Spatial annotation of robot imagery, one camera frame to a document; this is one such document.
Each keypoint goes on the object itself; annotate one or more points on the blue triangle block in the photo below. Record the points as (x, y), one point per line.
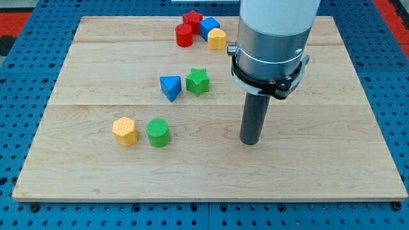
(170, 86)

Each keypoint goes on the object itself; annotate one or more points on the red star block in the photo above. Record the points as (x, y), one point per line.
(193, 19)

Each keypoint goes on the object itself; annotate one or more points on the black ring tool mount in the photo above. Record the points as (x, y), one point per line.
(278, 89)

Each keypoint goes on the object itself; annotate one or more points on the red cylinder block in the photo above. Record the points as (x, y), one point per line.
(184, 35)

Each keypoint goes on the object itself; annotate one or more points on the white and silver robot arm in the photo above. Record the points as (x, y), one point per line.
(267, 59)

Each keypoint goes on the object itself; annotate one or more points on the blue cube block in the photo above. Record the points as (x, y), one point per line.
(206, 25)

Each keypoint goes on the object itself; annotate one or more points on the yellow heart block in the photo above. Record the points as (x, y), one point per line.
(216, 39)

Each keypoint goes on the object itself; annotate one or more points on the yellow hexagon block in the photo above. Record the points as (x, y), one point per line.
(125, 131)

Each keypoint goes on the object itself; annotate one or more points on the green star block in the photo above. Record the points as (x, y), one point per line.
(197, 81)

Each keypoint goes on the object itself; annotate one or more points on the light wooden board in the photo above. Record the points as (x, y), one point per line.
(321, 144)

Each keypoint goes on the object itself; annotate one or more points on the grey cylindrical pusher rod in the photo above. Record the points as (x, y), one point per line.
(254, 113)

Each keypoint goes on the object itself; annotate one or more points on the green cylinder block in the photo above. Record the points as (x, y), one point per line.
(158, 132)

